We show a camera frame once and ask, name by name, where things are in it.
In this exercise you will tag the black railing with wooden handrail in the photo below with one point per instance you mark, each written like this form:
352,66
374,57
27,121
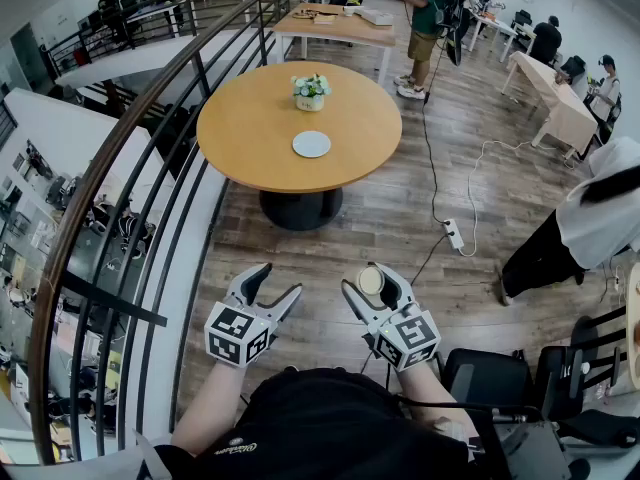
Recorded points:
100,158

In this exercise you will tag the flat beige book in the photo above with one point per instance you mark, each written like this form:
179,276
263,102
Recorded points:
324,18

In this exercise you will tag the white rectangular table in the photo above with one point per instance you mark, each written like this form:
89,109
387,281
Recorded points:
492,23

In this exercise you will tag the person's left forearm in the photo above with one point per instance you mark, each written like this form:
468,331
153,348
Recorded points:
210,408

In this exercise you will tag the pale wooden board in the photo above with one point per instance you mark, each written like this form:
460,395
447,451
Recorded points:
634,328

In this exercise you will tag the round wooden table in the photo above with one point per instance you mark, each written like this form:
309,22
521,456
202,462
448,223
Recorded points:
250,133

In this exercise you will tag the white flat box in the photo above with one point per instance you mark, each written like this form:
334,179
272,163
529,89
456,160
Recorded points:
377,16

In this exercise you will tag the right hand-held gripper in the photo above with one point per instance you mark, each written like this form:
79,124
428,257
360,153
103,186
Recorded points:
407,338

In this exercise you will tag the small round beige object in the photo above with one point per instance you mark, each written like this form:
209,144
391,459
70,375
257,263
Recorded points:
370,279

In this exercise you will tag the person's right forearm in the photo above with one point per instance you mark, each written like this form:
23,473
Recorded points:
430,393

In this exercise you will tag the white round plate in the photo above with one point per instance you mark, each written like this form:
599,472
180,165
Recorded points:
311,144

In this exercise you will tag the small white cup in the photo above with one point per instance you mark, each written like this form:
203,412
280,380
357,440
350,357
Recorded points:
349,10

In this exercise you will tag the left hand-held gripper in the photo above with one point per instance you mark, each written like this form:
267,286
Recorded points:
235,335

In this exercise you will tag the white power strip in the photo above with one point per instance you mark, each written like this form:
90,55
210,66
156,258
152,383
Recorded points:
454,234

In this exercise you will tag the person's black shirt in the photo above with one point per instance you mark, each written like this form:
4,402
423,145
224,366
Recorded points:
320,428

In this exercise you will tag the black backpack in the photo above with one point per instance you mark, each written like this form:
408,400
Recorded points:
452,18

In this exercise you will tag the table with beige cloth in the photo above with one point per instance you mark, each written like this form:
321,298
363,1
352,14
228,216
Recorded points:
560,98

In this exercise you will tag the white pot of flowers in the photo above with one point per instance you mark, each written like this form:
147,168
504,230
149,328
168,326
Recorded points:
310,95

